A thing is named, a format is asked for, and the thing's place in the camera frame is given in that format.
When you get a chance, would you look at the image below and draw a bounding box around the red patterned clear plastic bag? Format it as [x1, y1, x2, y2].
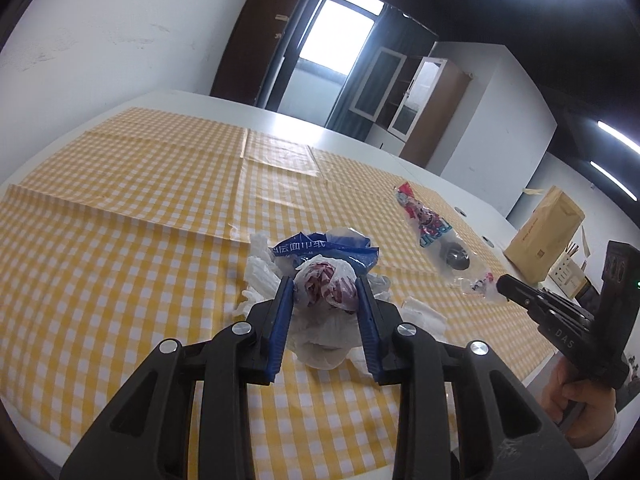
[292, 254, 359, 314]

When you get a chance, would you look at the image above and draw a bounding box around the yellow checked tablecloth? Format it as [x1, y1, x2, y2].
[0, 106, 557, 467]

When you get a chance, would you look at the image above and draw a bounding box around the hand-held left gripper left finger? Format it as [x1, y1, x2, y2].
[59, 276, 296, 480]

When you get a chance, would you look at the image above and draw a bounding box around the long clear printed snack wrapper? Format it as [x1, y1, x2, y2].
[393, 181, 507, 303]

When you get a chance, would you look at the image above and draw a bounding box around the blue plastic wrapper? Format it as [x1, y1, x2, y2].
[269, 228, 379, 282]

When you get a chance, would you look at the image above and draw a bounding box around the white box with chopsticks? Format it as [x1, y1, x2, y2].
[547, 241, 593, 292]

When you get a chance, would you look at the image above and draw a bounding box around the dark round object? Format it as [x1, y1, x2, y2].
[437, 241, 472, 273]

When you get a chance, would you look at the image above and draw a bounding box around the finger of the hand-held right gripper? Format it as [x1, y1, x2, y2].
[496, 274, 596, 361]

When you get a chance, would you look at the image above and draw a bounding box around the brown paper bag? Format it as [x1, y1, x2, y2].
[503, 185, 586, 282]

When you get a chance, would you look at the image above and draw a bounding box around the person's right forearm white sleeve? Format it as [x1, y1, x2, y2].
[572, 402, 632, 480]

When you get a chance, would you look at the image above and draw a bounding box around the long ceiling light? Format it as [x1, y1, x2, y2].
[597, 121, 640, 152]
[590, 161, 627, 194]

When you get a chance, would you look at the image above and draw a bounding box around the bright window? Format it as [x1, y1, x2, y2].
[280, 0, 387, 126]

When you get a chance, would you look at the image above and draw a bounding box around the glass door cabinet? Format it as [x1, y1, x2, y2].
[349, 46, 472, 169]

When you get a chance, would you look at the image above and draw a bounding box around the white tissue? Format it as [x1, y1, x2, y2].
[235, 232, 449, 372]

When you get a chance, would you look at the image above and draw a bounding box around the person's right hand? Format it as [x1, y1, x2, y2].
[542, 360, 619, 449]

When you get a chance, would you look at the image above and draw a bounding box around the dark curtain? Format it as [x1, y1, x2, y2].
[324, 4, 439, 142]

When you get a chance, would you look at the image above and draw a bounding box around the dark brown wardrobe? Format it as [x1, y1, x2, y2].
[210, 0, 315, 107]

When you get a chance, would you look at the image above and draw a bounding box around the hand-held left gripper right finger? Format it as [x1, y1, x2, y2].
[354, 276, 589, 480]

